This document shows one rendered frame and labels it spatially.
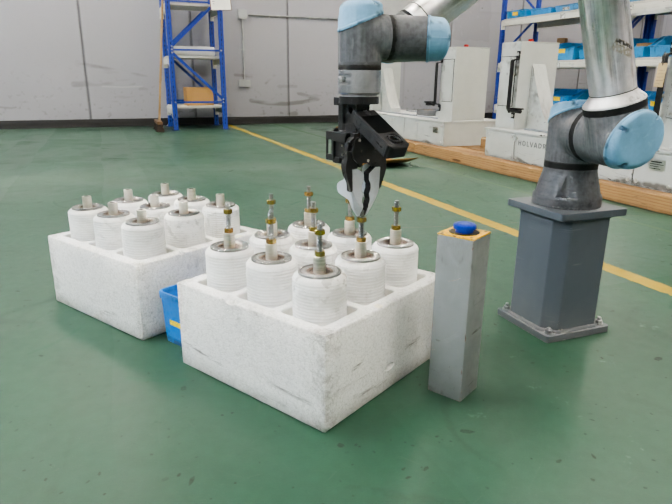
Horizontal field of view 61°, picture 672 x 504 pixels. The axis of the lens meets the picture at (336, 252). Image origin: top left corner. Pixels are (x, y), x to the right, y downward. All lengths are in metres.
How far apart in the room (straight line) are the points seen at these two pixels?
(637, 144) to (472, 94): 3.39
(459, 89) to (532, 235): 3.19
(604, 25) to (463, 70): 3.35
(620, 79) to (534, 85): 2.72
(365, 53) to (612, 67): 0.48
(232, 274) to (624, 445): 0.75
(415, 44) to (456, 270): 0.39
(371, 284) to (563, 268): 0.49
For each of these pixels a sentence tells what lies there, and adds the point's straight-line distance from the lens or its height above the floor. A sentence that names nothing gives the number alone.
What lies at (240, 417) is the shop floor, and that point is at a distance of 1.06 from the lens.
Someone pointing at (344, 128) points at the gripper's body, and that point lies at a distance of 1.05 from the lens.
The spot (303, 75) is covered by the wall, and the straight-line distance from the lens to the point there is 7.76.
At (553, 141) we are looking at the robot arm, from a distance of 1.37.
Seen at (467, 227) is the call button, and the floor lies 0.33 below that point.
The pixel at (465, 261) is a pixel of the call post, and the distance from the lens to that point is 1.01.
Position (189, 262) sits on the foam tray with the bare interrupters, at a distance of 1.40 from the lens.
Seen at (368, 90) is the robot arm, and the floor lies 0.55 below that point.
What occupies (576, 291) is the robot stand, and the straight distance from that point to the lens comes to 1.41.
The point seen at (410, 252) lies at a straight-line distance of 1.14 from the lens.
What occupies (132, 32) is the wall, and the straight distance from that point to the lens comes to 7.38.
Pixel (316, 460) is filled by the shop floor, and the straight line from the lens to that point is 0.95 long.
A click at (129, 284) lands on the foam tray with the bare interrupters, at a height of 0.13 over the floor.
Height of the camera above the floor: 0.57
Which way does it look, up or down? 17 degrees down
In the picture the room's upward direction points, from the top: straight up
